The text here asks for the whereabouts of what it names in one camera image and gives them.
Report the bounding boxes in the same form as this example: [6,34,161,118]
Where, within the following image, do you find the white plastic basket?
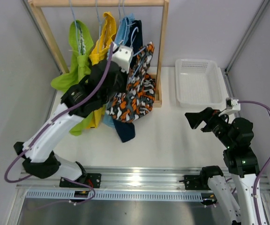
[175,59,224,108]

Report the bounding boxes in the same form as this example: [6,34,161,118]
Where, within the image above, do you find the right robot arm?
[185,105,268,225]

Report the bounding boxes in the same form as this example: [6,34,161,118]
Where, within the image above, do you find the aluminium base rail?
[15,166,270,189]

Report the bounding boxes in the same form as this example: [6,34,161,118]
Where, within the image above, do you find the yellow shorts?
[86,12,116,129]

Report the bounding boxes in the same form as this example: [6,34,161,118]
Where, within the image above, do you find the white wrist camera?
[219,97,241,117]
[111,43,133,73]

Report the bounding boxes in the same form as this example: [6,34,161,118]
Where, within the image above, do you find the slotted cable duct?
[25,189,216,203]

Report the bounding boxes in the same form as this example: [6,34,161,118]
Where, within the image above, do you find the blue hanger of camouflage shorts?
[126,21,147,84]

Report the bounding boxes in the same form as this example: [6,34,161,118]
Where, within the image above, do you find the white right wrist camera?
[219,97,241,117]

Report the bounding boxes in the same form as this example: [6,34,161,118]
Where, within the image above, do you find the blue hanger of green shorts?
[69,0,83,55]

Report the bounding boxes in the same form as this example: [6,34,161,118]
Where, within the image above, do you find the navy blue shorts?
[113,20,143,143]

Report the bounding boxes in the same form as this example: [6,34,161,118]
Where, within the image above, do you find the orange camouflage patterned shorts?
[105,41,156,123]

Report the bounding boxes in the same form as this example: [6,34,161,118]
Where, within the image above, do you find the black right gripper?
[185,106,234,148]

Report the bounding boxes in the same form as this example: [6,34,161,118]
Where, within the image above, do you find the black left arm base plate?
[59,172,102,188]

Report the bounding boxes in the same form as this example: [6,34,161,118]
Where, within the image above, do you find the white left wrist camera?
[111,43,133,73]

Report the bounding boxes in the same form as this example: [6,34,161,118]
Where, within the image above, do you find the blue hanger of light shorts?
[118,0,125,23]

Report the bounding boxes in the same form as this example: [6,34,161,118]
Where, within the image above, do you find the lime green shorts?
[50,20,95,136]

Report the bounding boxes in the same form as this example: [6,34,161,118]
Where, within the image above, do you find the light blue shorts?
[103,13,135,128]

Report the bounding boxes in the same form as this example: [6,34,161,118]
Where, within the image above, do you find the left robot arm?
[14,60,127,188]

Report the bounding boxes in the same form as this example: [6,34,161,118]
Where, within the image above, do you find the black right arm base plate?
[179,175,210,191]

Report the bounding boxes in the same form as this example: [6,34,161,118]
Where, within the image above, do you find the wooden clothes rack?
[28,0,169,108]

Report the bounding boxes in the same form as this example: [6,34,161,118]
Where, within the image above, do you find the blue hanger of yellow shorts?
[95,0,102,52]

